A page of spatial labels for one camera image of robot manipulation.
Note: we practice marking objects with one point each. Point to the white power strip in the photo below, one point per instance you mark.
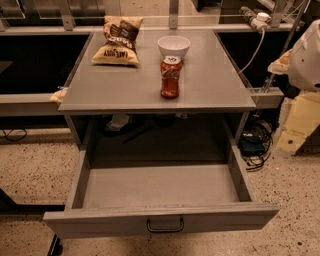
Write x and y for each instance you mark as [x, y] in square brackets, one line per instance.
[257, 21]

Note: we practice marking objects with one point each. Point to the grey cabinet with top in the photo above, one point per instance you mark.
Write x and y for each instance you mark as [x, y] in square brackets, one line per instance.
[208, 83]

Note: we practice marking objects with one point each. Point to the yellow tape tag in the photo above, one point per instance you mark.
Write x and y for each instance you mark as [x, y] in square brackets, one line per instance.
[59, 95]

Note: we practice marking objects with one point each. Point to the black drawer handle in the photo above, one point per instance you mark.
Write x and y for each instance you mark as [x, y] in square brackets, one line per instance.
[165, 226]

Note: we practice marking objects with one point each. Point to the open grey top drawer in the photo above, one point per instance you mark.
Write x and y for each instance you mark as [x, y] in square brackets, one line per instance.
[116, 199]

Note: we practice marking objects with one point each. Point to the yellow brown chip bag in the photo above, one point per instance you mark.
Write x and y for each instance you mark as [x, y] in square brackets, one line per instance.
[120, 34]

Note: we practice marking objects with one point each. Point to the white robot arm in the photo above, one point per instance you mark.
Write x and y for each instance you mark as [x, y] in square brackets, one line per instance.
[305, 61]

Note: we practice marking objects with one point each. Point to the red coke can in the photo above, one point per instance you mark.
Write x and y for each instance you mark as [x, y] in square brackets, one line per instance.
[170, 69]

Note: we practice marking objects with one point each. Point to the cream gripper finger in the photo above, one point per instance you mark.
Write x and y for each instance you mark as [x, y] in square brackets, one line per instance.
[298, 119]
[281, 66]

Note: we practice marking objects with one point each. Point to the white ceramic bowl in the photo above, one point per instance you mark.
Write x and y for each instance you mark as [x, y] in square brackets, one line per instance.
[174, 46]

